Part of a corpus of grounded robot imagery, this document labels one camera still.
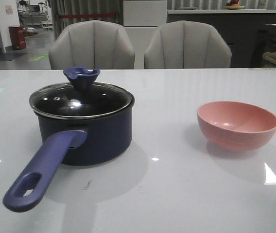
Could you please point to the glass pot lid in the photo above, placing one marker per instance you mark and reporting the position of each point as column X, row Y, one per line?
column 81, row 97

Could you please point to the pink bowl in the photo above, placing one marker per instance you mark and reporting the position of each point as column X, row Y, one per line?
column 236, row 126

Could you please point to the dark blue saucepan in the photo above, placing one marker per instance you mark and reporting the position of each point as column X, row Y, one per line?
column 74, row 143

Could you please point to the left grey chair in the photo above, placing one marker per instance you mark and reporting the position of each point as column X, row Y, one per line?
column 94, row 44

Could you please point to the grey chair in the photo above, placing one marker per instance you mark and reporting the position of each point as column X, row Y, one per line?
column 187, row 44
column 94, row 44

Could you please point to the right grey chair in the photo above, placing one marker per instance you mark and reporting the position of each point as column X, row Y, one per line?
column 187, row 44

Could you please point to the white cabinet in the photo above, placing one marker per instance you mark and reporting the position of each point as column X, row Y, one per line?
column 140, row 19

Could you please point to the red barrier tape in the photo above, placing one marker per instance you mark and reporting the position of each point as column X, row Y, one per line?
column 87, row 15

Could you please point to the coloured sticker strip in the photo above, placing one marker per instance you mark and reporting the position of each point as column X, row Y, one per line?
column 262, row 68

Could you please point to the dark sideboard counter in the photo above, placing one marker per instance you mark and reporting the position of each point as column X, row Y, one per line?
column 243, row 30

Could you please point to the red bin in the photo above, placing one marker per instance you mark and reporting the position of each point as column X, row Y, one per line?
column 17, row 37

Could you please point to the fruit bowl on counter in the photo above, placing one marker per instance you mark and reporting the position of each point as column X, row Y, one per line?
column 234, row 5

